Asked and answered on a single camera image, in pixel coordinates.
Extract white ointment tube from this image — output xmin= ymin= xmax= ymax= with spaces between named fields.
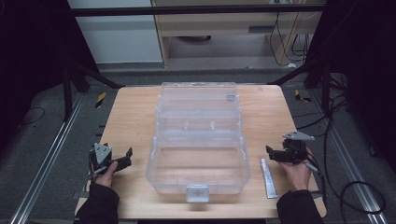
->
xmin=260 ymin=157 xmax=279 ymax=200

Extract aluminium floor rail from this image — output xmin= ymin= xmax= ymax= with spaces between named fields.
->
xmin=311 ymin=90 xmax=389 ymax=224
xmin=9 ymin=92 xmax=86 ymax=224

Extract black metal stand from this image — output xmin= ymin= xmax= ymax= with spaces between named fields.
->
xmin=267 ymin=59 xmax=332 ymax=115
xmin=61 ymin=59 xmax=125 ymax=122

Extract wooden desk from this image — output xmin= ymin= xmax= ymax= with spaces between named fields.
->
xmin=151 ymin=0 xmax=327 ymax=67

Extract thin black floor cable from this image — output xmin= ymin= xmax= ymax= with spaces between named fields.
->
xmin=18 ymin=106 xmax=47 ymax=127

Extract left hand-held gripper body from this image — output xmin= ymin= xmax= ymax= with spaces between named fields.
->
xmin=89 ymin=142 xmax=113 ymax=174

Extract black crossbar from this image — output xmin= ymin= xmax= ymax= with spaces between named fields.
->
xmin=69 ymin=4 xmax=326 ymax=18

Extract white cabinet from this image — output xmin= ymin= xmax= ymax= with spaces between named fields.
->
xmin=66 ymin=0 xmax=163 ymax=65

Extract clear plastic storage box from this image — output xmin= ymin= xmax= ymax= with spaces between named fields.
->
xmin=145 ymin=81 xmax=251 ymax=203

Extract person's left hand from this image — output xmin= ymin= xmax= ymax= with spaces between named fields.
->
xmin=92 ymin=161 xmax=120 ymax=189

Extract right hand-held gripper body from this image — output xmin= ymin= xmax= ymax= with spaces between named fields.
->
xmin=274 ymin=130 xmax=316 ymax=164

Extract hanging black cables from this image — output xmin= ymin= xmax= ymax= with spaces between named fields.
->
xmin=269 ymin=12 xmax=312 ymax=67

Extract person's right hand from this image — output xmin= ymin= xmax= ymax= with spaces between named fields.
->
xmin=278 ymin=147 xmax=314 ymax=192

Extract yellow-handled tool right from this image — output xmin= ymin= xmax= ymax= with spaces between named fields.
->
xmin=294 ymin=89 xmax=312 ymax=104

